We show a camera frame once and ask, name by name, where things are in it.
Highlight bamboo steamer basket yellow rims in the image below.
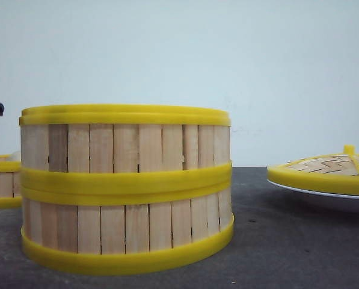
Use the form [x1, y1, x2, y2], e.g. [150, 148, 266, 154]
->
[19, 104, 232, 196]

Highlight woven bamboo steamer lid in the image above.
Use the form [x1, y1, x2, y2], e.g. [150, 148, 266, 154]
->
[267, 144, 359, 198]

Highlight white steamed bun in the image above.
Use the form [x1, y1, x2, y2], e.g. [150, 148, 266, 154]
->
[8, 151, 21, 162]

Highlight white plate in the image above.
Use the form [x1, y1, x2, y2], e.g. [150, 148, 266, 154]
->
[267, 179, 359, 214]

